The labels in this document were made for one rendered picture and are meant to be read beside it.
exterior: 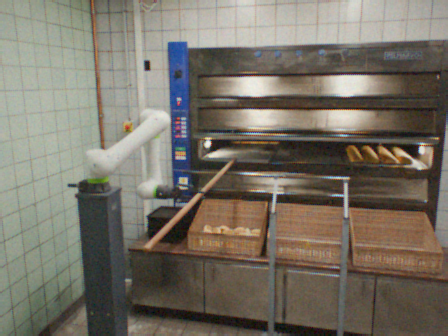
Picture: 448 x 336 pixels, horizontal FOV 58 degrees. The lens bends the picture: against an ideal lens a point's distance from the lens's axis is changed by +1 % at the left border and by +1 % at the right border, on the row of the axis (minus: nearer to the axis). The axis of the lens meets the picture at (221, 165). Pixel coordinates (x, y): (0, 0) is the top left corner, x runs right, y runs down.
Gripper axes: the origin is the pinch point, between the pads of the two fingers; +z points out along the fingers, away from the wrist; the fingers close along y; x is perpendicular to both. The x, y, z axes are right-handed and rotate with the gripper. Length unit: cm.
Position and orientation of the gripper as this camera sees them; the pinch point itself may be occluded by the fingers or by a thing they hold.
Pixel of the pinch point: (199, 194)
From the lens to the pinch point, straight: 240.4
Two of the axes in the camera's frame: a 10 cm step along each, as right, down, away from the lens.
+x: -2.5, 2.0, -9.5
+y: 0.0, 9.8, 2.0
